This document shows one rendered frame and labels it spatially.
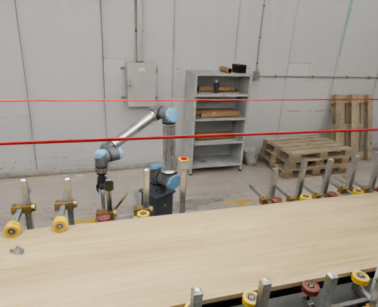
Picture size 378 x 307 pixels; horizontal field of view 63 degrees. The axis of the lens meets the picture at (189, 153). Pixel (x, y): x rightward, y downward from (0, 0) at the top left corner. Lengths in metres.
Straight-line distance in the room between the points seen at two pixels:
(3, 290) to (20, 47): 3.46
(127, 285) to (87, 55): 3.53
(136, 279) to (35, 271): 0.49
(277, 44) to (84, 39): 2.96
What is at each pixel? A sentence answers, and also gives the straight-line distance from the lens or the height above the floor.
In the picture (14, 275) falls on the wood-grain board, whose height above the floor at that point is 0.90.
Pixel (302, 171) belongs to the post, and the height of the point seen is 1.06.
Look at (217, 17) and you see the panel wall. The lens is 4.98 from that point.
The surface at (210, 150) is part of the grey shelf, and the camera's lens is 5.29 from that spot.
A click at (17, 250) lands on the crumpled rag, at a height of 0.92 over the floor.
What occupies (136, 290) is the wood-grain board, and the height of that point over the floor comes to 0.90.
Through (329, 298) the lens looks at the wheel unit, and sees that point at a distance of 1.58.
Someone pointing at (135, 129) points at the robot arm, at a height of 1.28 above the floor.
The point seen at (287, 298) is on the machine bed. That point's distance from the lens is 1.82.
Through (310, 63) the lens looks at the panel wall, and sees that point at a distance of 5.90.
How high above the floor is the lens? 2.00
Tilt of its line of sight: 20 degrees down
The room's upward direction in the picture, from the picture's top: 3 degrees clockwise
